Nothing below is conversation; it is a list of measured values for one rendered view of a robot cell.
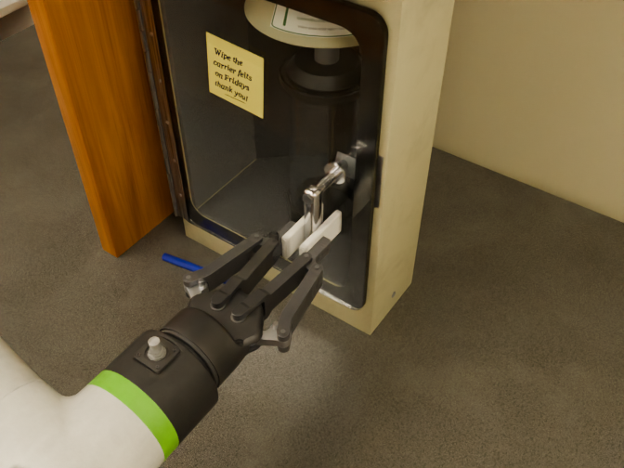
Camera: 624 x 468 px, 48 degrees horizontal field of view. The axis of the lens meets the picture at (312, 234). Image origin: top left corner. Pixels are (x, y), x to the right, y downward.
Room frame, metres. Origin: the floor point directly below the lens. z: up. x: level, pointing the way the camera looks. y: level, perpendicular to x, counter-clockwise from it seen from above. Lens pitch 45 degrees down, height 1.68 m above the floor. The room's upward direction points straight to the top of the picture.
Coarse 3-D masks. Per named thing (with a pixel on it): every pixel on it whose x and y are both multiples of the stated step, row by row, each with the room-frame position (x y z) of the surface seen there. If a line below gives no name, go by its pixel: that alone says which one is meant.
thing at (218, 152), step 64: (192, 0) 0.67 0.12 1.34; (256, 0) 0.62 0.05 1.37; (320, 0) 0.58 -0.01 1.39; (192, 64) 0.68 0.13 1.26; (320, 64) 0.58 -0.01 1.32; (384, 64) 0.55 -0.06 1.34; (192, 128) 0.69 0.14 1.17; (256, 128) 0.63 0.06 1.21; (320, 128) 0.58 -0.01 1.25; (192, 192) 0.70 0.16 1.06; (256, 192) 0.63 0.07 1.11
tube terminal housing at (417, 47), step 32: (352, 0) 0.58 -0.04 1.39; (416, 0) 0.57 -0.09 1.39; (448, 0) 0.63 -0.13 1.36; (416, 32) 0.58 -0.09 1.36; (448, 32) 0.64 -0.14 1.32; (416, 64) 0.58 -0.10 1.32; (384, 96) 0.56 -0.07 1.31; (416, 96) 0.59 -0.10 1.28; (384, 128) 0.55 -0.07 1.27; (416, 128) 0.60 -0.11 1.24; (384, 160) 0.55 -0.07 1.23; (416, 160) 0.61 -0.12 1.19; (384, 192) 0.55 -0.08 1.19; (416, 192) 0.62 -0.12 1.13; (384, 224) 0.56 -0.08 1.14; (416, 224) 0.63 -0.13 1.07; (384, 256) 0.56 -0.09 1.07; (384, 288) 0.57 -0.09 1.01; (352, 320) 0.57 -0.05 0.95
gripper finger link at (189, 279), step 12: (252, 240) 0.51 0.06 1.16; (228, 252) 0.50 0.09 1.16; (240, 252) 0.50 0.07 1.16; (252, 252) 0.51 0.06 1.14; (216, 264) 0.48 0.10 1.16; (228, 264) 0.48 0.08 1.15; (240, 264) 0.49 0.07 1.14; (192, 276) 0.46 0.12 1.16; (204, 276) 0.46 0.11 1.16; (216, 276) 0.47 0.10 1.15; (228, 276) 0.48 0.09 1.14
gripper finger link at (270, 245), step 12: (276, 240) 0.51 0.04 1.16; (264, 252) 0.50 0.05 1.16; (252, 264) 0.48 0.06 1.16; (264, 264) 0.49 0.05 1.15; (240, 276) 0.46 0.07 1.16; (252, 276) 0.47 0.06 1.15; (228, 288) 0.44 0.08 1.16; (240, 288) 0.45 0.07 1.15; (252, 288) 0.47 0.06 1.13; (216, 300) 0.43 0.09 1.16
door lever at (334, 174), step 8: (328, 168) 0.57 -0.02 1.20; (336, 168) 0.57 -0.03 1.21; (328, 176) 0.56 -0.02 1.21; (336, 176) 0.56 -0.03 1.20; (344, 176) 0.56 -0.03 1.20; (312, 184) 0.54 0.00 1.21; (320, 184) 0.54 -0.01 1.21; (328, 184) 0.55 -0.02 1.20; (304, 192) 0.53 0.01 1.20; (312, 192) 0.53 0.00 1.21; (320, 192) 0.53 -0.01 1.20; (304, 200) 0.53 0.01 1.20; (312, 200) 0.52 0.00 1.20; (320, 200) 0.53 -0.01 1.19; (304, 208) 0.53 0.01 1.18; (312, 208) 0.53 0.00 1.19; (320, 208) 0.53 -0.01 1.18; (304, 216) 0.53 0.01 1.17; (312, 216) 0.53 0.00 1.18; (320, 216) 0.53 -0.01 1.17; (304, 224) 0.54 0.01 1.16; (312, 224) 0.53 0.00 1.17; (320, 224) 0.53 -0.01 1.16; (312, 232) 0.53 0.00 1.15
